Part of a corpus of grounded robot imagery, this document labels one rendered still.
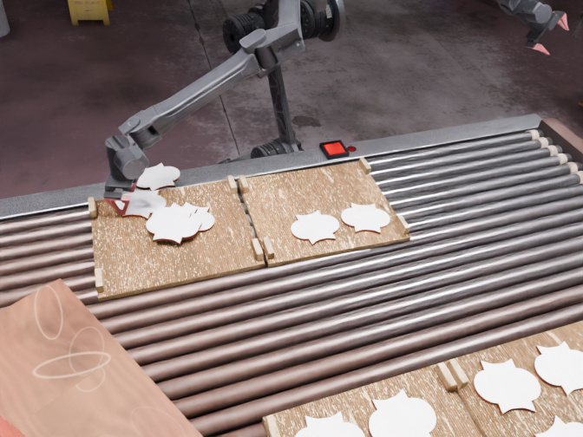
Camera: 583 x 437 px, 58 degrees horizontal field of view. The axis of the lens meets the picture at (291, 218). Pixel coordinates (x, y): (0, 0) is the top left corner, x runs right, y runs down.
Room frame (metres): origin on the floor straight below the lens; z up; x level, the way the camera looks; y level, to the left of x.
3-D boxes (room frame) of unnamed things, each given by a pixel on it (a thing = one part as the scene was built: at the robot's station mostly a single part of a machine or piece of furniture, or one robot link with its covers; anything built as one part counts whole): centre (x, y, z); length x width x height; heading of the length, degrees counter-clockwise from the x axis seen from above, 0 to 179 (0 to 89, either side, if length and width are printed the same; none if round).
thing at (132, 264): (0.97, 0.31, 0.93); 0.41 x 0.35 x 0.02; 112
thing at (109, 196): (1.02, 0.46, 0.99); 0.07 x 0.07 x 0.09; 2
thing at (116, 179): (1.06, 0.46, 1.07); 0.10 x 0.07 x 0.07; 2
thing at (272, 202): (1.13, -0.08, 0.93); 0.41 x 0.35 x 0.02; 111
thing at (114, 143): (1.05, 0.45, 1.13); 0.07 x 0.06 x 0.07; 40
